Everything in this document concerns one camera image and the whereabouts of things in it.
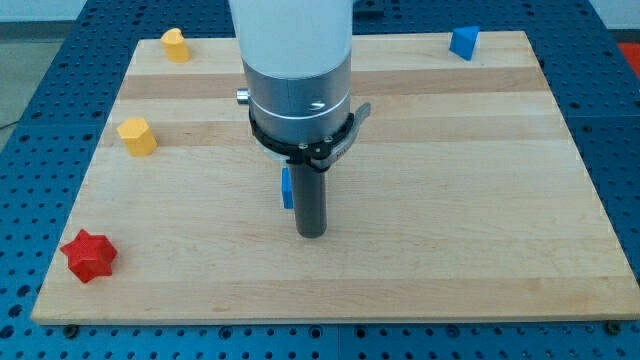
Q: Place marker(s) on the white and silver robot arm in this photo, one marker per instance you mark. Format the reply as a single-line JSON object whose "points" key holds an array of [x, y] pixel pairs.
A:
{"points": [[296, 56]]}

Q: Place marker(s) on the blue cube block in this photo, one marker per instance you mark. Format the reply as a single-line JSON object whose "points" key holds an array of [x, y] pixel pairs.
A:
{"points": [[286, 189]]}

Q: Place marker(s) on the red star block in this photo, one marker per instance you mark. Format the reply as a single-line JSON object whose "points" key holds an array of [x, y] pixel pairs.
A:
{"points": [[89, 256]]}

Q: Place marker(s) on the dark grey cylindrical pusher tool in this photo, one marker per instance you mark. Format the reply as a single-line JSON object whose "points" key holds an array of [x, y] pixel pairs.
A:
{"points": [[309, 200]]}

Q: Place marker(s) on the black clamp with grey lever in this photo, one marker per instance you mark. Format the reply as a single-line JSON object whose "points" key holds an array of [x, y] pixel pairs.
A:
{"points": [[320, 156]]}

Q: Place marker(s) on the light wooden board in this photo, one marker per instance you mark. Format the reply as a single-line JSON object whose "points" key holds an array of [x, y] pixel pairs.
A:
{"points": [[463, 199]]}

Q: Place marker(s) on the yellow hexagonal block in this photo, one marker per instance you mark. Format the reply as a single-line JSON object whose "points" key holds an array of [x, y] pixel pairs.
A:
{"points": [[137, 137]]}

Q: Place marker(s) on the blue triangular prism block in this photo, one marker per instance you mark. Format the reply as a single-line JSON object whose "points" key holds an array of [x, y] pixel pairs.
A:
{"points": [[463, 41]]}

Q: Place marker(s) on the yellow rounded block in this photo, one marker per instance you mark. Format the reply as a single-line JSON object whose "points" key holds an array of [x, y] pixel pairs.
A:
{"points": [[174, 46]]}

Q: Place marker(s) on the blue perforated metal table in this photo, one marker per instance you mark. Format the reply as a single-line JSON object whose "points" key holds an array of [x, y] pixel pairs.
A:
{"points": [[43, 163]]}

